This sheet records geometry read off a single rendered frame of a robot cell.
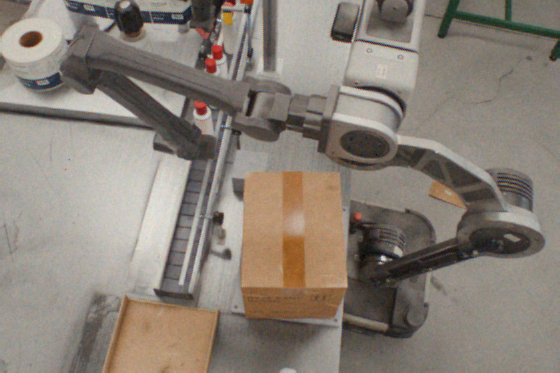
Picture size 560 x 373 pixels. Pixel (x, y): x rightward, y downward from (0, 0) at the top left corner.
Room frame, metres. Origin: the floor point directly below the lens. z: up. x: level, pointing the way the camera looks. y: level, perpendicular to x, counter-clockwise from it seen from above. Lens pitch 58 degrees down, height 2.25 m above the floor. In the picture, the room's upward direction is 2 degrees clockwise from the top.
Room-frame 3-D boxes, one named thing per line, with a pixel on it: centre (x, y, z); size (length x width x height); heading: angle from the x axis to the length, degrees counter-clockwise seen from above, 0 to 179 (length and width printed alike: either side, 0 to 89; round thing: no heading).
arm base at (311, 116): (0.59, -0.06, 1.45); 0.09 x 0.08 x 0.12; 167
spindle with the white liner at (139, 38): (1.19, 0.47, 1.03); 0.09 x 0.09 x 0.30
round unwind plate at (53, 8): (1.47, 0.76, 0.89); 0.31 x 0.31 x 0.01
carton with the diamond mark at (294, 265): (0.51, -0.04, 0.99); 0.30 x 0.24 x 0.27; 1
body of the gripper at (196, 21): (1.23, 0.25, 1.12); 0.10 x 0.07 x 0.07; 173
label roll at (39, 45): (1.19, 0.81, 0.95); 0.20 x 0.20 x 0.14
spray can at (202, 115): (0.90, 0.22, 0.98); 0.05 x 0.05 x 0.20
